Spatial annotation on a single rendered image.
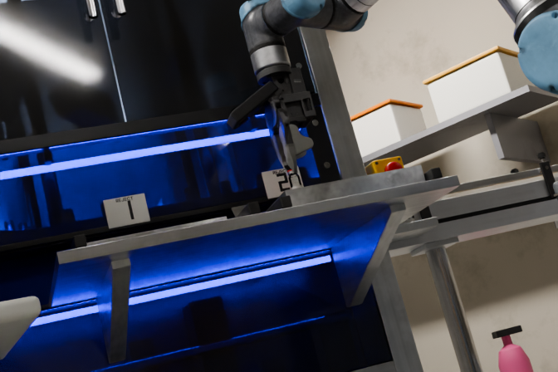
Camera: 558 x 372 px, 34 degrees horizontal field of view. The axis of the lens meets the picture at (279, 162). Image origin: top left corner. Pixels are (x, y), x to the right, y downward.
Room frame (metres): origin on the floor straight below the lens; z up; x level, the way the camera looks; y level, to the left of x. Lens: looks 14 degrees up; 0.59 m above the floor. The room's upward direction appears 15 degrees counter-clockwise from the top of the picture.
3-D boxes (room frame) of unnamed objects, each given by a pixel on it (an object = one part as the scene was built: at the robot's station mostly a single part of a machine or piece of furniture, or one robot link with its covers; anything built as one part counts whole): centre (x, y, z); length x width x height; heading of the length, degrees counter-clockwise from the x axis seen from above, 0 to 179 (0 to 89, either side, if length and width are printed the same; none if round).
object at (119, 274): (1.59, 0.34, 0.80); 0.34 x 0.03 x 0.13; 19
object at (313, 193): (1.69, -0.07, 0.90); 0.34 x 0.26 x 0.04; 19
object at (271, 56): (1.72, -0.03, 1.22); 0.08 x 0.08 x 0.05
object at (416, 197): (1.68, 0.11, 0.87); 0.70 x 0.48 x 0.02; 109
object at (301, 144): (1.70, -0.05, 1.04); 0.06 x 0.03 x 0.09; 109
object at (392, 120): (4.52, -0.54, 1.72); 0.40 x 0.33 x 0.23; 54
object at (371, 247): (1.75, -0.13, 0.80); 0.34 x 0.03 x 0.13; 19
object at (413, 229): (2.04, -0.22, 0.87); 0.14 x 0.13 x 0.02; 19
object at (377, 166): (2.00, -0.22, 1.00); 0.08 x 0.07 x 0.07; 19
